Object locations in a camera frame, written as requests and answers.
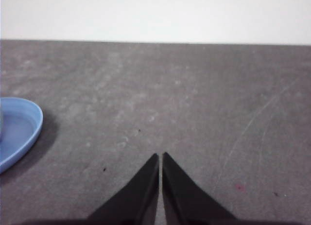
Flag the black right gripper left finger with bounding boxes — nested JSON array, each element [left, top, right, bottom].
[[86, 153, 160, 225]]

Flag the blue round plate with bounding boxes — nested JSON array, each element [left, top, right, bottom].
[[0, 97, 44, 174]]

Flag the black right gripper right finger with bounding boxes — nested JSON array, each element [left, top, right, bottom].
[[161, 151, 242, 225]]

